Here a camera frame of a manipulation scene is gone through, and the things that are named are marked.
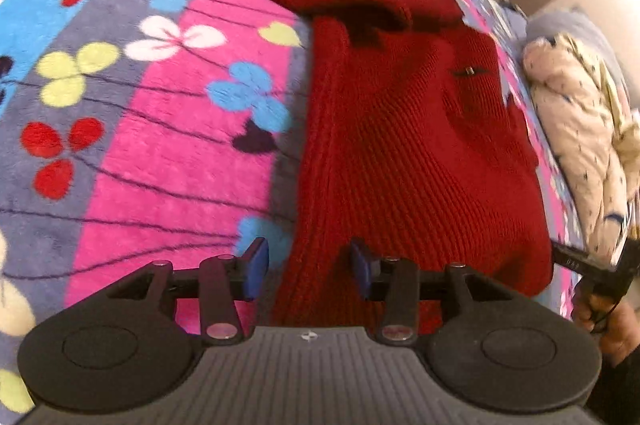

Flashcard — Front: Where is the red knit sweater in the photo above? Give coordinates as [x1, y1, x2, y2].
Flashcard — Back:
[271, 0, 552, 327]

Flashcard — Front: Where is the right hand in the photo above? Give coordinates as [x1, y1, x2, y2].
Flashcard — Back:
[572, 285, 639, 367]

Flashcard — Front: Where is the cream star-print duvet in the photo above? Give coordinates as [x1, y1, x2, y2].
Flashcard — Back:
[522, 33, 639, 263]

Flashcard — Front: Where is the colourful floral fleece blanket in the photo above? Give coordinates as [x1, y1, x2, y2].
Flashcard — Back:
[1, 0, 582, 424]

